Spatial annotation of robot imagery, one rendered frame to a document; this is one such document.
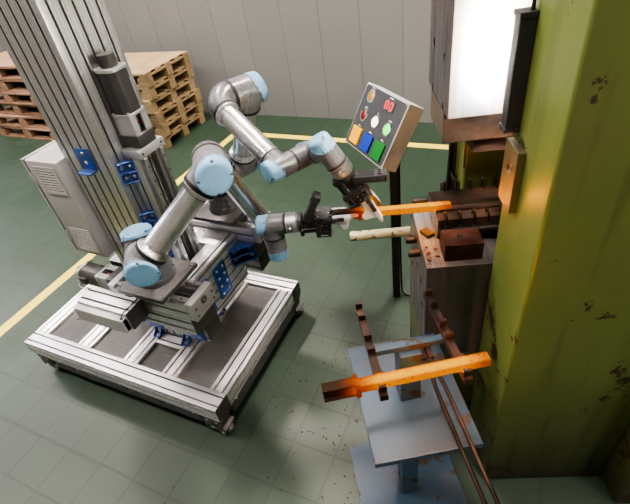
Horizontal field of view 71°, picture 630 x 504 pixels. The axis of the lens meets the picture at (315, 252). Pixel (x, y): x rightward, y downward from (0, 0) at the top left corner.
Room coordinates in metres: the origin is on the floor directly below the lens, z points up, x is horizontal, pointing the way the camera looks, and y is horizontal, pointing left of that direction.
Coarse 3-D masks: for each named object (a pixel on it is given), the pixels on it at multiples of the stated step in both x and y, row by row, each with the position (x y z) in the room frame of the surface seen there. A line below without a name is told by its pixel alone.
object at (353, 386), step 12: (444, 360) 0.66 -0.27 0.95; (456, 360) 0.65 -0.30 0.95; (468, 360) 0.65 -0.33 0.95; (480, 360) 0.64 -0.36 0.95; (384, 372) 0.65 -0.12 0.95; (396, 372) 0.65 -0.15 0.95; (408, 372) 0.64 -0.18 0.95; (420, 372) 0.64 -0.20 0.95; (432, 372) 0.63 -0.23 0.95; (444, 372) 0.63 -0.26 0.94; (456, 372) 0.63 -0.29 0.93; (324, 384) 0.64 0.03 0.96; (336, 384) 0.64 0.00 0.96; (348, 384) 0.63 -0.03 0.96; (360, 384) 0.63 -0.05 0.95; (372, 384) 0.63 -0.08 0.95; (396, 384) 0.63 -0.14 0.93; (324, 396) 0.63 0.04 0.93; (336, 396) 0.63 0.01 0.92; (348, 396) 0.62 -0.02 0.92; (360, 396) 0.61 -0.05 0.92
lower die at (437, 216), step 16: (432, 192) 1.36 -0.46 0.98; (448, 192) 1.34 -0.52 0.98; (464, 192) 1.32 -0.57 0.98; (480, 192) 1.29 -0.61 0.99; (496, 192) 1.28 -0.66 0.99; (448, 208) 1.22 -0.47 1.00; (464, 208) 1.20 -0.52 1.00; (480, 208) 1.20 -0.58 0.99; (496, 208) 1.18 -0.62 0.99; (448, 224) 1.16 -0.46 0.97; (464, 224) 1.16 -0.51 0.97
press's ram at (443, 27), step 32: (448, 0) 1.18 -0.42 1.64; (480, 0) 1.11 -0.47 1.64; (512, 0) 1.10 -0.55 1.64; (448, 32) 1.16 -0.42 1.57; (480, 32) 1.11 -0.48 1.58; (512, 32) 1.10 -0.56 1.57; (448, 64) 1.14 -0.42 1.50; (480, 64) 1.11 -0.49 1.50; (448, 96) 1.12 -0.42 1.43; (480, 96) 1.11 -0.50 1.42
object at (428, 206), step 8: (344, 208) 1.30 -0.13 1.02; (360, 208) 1.28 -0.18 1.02; (384, 208) 1.27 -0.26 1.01; (392, 208) 1.26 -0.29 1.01; (400, 208) 1.25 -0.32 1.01; (408, 208) 1.24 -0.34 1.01; (416, 208) 1.24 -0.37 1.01; (424, 208) 1.24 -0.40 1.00; (432, 208) 1.23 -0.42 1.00; (440, 208) 1.23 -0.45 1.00; (360, 216) 1.26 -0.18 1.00
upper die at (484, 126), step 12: (432, 96) 1.34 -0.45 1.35; (432, 108) 1.34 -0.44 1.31; (432, 120) 1.33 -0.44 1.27; (444, 120) 1.17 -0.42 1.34; (456, 120) 1.16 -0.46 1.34; (468, 120) 1.16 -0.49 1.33; (480, 120) 1.16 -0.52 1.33; (492, 120) 1.15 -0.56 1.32; (444, 132) 1.17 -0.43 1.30; (456, 132) 1.16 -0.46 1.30; (468, 132) 1.16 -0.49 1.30; (480, 132) 1.15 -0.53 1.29; (492, 132) 1.15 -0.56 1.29
